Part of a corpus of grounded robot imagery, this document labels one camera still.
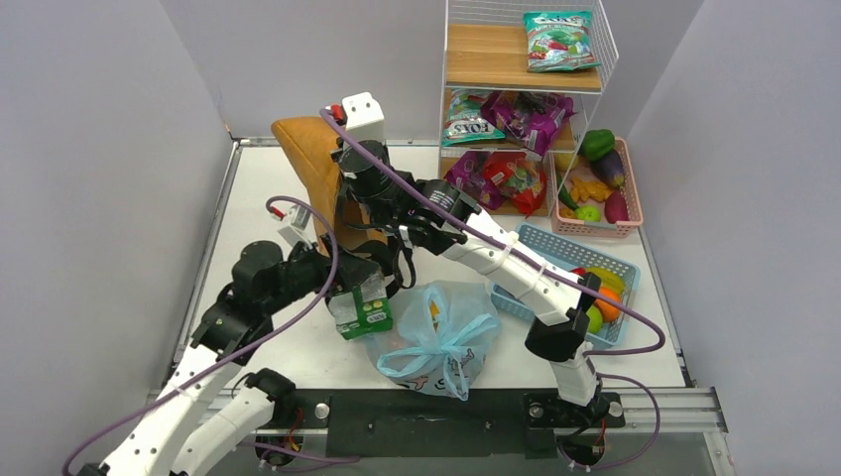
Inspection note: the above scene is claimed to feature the red candy bag bottom shelf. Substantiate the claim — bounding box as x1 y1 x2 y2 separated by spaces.
483 151 547 216

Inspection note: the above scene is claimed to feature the green snack bag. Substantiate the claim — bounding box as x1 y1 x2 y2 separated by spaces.
327 272 394 340

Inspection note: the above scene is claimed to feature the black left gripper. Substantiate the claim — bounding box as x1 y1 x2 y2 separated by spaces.
265 232 379 313

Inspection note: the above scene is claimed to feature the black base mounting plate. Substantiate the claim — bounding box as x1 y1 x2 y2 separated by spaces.
257 389 626 458

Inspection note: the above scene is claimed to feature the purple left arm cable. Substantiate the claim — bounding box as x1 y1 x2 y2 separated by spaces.
61 195 361 476

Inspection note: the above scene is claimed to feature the purple candy bag middle shelf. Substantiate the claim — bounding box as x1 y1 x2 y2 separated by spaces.
480 90 575 155

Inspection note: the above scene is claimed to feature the maroon toy vegetable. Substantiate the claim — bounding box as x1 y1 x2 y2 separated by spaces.
604 190 630 224

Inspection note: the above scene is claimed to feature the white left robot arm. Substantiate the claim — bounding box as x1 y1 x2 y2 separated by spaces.
78 236 381 475

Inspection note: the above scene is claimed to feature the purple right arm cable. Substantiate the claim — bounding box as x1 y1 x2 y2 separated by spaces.
319 108 666 471

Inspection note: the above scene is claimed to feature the purple candy bag shelf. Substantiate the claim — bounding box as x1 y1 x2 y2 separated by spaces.
444 151 506 210
480 90 575 155

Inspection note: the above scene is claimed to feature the light blue plastic grocery bag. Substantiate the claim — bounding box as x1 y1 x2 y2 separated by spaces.
364 281 501 402

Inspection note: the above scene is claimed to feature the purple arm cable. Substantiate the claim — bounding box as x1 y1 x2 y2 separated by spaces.
319 108 666 471
61 195 361 476

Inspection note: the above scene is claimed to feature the purple candy bag bottom shelf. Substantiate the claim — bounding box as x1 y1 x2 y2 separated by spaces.
444 151 506 210

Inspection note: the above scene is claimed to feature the yellow toy banana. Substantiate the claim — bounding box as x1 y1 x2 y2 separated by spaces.
585 267 626 296

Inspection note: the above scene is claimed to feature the teal Fox's candy bag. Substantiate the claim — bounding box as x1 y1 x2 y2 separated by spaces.
441 88 505 147

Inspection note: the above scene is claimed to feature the teal candy bag top right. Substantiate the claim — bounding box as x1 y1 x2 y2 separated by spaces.
523 10 601 72

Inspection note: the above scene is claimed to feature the purple toy eggplant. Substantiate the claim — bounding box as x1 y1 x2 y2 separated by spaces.
589 149 626 189

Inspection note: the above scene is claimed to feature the small green toy lime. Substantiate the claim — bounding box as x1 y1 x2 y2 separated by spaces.
574 205 602 222

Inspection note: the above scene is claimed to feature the orange cloth tote bag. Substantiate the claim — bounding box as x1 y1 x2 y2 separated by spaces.
271 116 409 297

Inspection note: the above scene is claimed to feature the green toy bell pepper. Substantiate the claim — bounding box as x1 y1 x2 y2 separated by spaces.
578 129 616 162

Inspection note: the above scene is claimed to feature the orange toy fruit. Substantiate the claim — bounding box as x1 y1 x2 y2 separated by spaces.
594 287 622 323

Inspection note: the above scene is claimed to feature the light blue plastic basket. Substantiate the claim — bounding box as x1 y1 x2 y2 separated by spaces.
491 223 640 350

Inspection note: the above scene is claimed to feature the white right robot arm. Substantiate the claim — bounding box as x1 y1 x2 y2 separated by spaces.
329 139 600 425

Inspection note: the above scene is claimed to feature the green toy apple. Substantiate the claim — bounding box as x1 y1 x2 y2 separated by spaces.
586 304 604 334

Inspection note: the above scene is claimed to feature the white wire wooden shelf rack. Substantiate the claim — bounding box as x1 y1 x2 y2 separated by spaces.
438 0 619 218

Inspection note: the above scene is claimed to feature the pink plastic basket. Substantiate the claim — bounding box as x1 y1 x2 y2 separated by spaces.
549 137 644 238

